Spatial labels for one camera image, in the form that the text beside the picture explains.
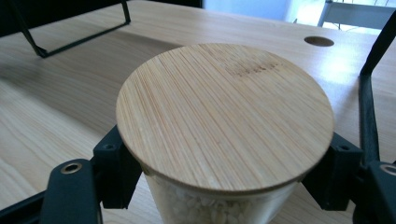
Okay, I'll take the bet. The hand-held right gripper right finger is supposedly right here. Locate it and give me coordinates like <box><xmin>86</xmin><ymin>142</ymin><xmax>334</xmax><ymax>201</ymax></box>
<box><xmin>301</xmin><ymin>132</ymin><xmax>364</xmax><ymax>213</ymax></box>

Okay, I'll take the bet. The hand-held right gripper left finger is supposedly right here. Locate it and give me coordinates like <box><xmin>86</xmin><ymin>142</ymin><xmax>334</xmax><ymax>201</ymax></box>
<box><xmin>92</xmin><ymin>124</ymin><xmax>144</xmax><ymax>210</ymax></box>

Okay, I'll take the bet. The bamboo-lid jar with white grains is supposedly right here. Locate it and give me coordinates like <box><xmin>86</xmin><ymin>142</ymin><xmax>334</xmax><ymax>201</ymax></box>
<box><xmin>115</xmin><ymin>42</ymin><xmax>336</xmax><ymax>224</ymax></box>

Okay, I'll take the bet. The white desk frame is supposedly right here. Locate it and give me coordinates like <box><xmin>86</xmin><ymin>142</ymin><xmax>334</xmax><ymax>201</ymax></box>
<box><xmin>317</xmin><ymin>0</ymin><xmax>396</xmax><ymax>31</ymax></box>

